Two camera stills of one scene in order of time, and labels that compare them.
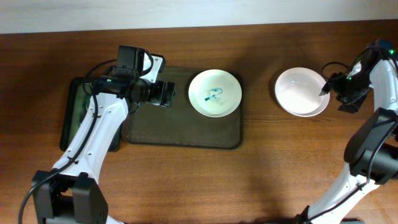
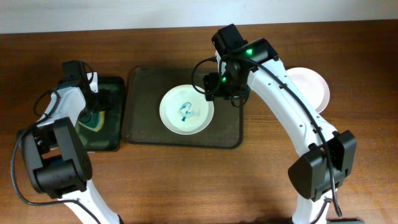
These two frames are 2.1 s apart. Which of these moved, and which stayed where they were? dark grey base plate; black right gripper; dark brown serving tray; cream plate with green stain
Moved: cream plate with green stain; black right gripper
Stayed: dark grey base plate; dark brown serving tray
